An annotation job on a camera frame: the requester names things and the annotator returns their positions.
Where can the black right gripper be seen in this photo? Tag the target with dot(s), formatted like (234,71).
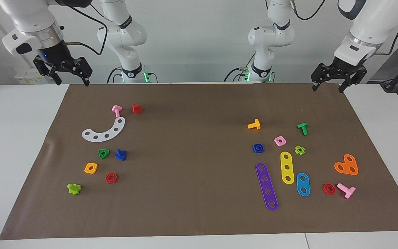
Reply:
(55,57)

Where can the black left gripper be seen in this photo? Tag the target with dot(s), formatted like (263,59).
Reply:
(340,71)

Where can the blue triangle-head screw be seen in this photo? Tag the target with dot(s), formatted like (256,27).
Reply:
(120,155)

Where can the blue square nut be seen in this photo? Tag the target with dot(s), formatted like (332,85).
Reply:
(254,150)

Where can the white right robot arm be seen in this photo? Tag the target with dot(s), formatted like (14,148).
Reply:
(29,17)

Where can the green plastic screw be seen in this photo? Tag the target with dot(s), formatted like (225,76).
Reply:
(303,128)

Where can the pink plastic screw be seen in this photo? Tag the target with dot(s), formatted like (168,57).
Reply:
(348,191)
(117,110)

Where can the red plastic screw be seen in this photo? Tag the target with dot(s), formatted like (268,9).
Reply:
(136,109)

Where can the lime flower nut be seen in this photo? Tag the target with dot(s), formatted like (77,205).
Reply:
(302,151)

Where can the pink square nut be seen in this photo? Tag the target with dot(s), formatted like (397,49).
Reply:
(284,143)

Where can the green triangle nut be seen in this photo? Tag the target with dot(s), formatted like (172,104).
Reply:
(107,151)

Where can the orange plastic screw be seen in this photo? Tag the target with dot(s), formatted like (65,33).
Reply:
(257,125)

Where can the orange square nut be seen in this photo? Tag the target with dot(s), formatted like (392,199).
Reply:
(86,169)

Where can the red hexagon nut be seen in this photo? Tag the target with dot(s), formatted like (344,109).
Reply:
(333,191)
(115,180)

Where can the lime cross-head screw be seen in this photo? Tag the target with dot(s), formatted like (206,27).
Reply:
(74,189)

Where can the white box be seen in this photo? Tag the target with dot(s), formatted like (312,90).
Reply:
(24,77)

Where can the white curved perforated plate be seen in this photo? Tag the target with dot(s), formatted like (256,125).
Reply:
(101,137)

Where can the orange heart plate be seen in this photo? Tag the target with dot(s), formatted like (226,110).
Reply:
(347,166)

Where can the yellow three-hole plate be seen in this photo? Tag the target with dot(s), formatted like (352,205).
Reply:
(286,162)

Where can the blue two-hole plate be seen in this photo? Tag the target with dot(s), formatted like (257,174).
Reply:
(303,184)

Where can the purple four-hole plate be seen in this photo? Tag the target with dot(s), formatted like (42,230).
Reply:
(266,185)

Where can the brown table mat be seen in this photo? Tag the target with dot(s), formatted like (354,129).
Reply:
(199,193)

